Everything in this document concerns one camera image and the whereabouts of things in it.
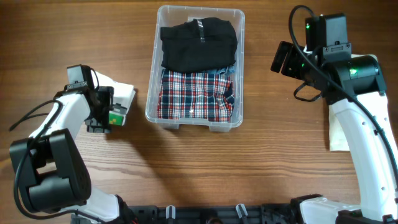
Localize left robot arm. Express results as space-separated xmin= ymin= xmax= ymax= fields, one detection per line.
xmin=9 ymin=85 xmax=137 ymax=223

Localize blue denim jeans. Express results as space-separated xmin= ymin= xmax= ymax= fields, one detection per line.
xmin=203 ymin=65 xmax=236 ymax=76

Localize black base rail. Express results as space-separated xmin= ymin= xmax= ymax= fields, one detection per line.
xmin=70 ymin=203 xmax=299 ymax=224

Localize folded cream cloth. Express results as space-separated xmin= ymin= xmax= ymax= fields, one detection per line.
xmin=328 ymin=54 xmax=379 ymax=152

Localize white printed shirt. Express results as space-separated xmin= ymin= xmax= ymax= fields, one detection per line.
xmin=91 ymin=70 xmax=136 ymax=126

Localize black garment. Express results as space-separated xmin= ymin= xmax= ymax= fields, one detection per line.
xmin=160 ymin=17 xmax=238 ymax=73

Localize clear plastic storage bin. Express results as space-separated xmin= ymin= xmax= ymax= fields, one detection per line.
xmin=145 ymin=5 xmax=245 ymax=132

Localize red navy plaid shirt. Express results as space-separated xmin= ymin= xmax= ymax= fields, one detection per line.
xmin=157 ymin=69 xmax=235 ymax=123

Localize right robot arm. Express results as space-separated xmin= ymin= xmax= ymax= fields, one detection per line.
xmin=271 ymin=41 xmax=397 ymax=223

